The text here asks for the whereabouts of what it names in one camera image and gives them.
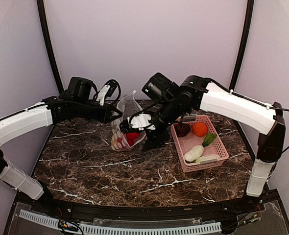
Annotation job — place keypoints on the white toy radish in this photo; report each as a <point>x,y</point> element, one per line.
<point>194,153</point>

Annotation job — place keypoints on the black left frame post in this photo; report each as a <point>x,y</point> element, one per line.
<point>48,44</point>

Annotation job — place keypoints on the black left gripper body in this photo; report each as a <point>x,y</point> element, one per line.
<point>102,117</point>

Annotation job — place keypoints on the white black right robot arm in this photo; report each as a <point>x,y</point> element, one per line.
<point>198,93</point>

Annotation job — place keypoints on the black frame post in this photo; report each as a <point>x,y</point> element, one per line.
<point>48,44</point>
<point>243,43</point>

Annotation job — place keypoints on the red toy tomato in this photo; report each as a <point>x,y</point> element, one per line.
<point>131,138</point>

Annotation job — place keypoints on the black right frame post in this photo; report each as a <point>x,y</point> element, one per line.
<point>243,43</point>

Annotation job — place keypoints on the pale green toy cabbage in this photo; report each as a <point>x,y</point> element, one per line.
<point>207,158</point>

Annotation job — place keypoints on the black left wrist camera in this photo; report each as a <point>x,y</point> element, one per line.
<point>80,87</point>

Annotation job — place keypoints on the black front mounting rail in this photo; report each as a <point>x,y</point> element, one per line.
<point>269,208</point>

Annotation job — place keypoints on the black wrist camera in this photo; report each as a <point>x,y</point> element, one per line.
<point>80,87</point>
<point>160,89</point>

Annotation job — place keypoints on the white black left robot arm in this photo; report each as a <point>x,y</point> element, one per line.
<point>50,111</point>

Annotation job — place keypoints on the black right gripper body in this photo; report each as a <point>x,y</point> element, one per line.
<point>146,127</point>

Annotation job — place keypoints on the pink perforated plastic basket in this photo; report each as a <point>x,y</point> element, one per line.
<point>184,144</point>

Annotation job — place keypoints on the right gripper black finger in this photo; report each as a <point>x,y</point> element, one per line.
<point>155,140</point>
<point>126,128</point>

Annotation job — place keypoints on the dark purple toy onion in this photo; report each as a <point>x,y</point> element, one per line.
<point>182,129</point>

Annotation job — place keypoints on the clear zip top bag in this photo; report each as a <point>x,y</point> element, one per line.
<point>124,138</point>

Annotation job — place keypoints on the red toy pomegranate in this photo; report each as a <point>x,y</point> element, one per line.
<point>121,143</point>

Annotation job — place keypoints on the yellow toy pear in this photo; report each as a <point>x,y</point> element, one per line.
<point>114,144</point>

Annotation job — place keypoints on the green toy leaf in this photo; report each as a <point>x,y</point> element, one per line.
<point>209,138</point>

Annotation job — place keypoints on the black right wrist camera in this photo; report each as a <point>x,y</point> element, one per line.
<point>160,89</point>

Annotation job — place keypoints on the orange toy fruit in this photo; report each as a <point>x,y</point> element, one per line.
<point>199,129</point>

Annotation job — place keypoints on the grey slotted cable duct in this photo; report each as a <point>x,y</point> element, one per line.
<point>89,229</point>

